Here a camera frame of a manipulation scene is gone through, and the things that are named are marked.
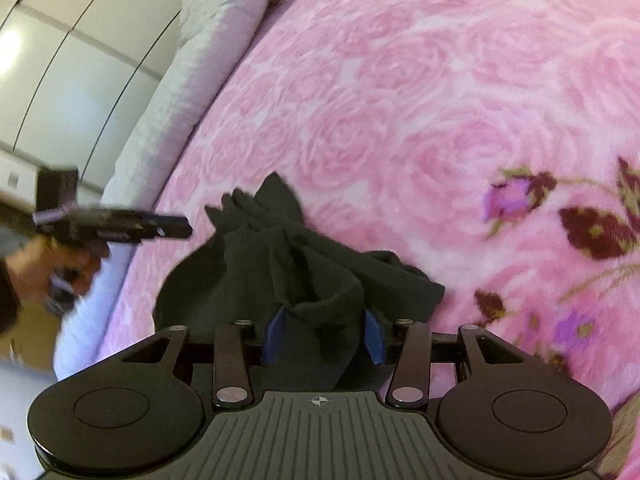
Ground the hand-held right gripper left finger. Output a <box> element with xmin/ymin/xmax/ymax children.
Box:
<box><xmin>121</xmin><ymin>307</ymin><xmax>287</xmax><ymax>409</ymax></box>

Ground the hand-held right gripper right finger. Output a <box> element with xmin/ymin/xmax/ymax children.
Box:
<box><xmin>364</xmin><ymin>309</ymin><xmax>521</xmax><ymax>409</ymax></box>

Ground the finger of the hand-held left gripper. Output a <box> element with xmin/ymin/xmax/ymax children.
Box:
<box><xmin>134</xmin><ymin>213</ymin><xmax>194</xmax><ymax>241</ymax></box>

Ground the dark garment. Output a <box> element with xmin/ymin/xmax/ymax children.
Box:
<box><xmin>152</xmin><ymin>172</ymin><xmax>447</xmax><ymax>395</ymax></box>

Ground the person's left hand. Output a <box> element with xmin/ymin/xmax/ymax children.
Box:
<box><xmin>7</xmin><ymin>236</ymin><xmax>113</xmax><ymax>307</ymax></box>

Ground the lavender bed sheet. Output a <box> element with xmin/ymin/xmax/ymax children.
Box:
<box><xmin>52</xmin><ymin>255</ymin><xmax>135</xmax><ymax>382</ymax></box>

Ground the white wardrobe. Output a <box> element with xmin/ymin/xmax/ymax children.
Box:
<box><xmin>0</xmin><ymin>0</ymin><xmax>202</xmax><ymax>197</ymax></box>

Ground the grey-white mattress edge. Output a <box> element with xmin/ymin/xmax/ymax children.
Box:
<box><xmin>101</xmin><ymin>0</ymin><xmax>333</xmax><ymax>207</ymax></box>

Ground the pink floral blanket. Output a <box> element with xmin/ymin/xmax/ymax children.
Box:
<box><xmin>92</xmin><ymin>0</ymin><xmax>640</xmax><ymax>480</ymax></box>

